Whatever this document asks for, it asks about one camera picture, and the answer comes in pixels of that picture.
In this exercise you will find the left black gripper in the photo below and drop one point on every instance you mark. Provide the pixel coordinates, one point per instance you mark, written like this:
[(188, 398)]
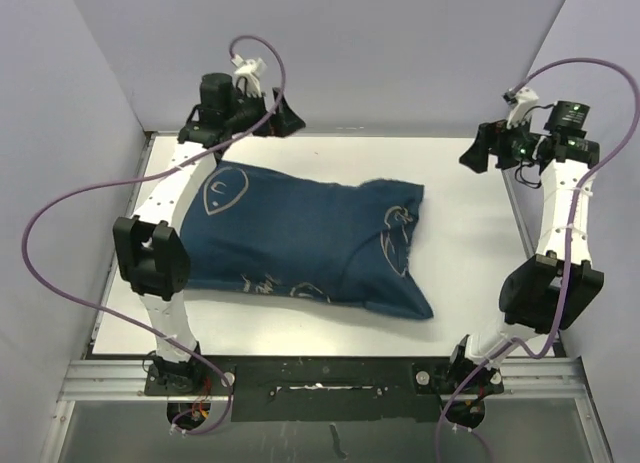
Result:
[(282, 123)]

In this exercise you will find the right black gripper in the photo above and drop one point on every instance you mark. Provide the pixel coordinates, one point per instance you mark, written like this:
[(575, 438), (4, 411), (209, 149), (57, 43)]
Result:
[(492, 135)]

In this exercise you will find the dark blue embroidered pillowcase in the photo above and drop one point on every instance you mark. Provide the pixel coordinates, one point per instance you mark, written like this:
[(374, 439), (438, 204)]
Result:
[(258, 231)]

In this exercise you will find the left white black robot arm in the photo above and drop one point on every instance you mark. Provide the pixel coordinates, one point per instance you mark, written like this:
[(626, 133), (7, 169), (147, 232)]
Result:
[(150, 254)]

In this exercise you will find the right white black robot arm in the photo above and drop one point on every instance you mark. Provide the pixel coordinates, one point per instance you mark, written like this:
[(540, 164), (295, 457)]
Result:
[(555, 285)]

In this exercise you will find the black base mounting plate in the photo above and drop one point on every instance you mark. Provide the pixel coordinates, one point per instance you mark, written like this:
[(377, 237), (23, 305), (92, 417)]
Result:
[(315, 389)]

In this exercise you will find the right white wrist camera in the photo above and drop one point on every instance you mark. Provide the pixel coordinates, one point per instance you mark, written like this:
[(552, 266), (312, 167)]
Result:
[(521, 104)]

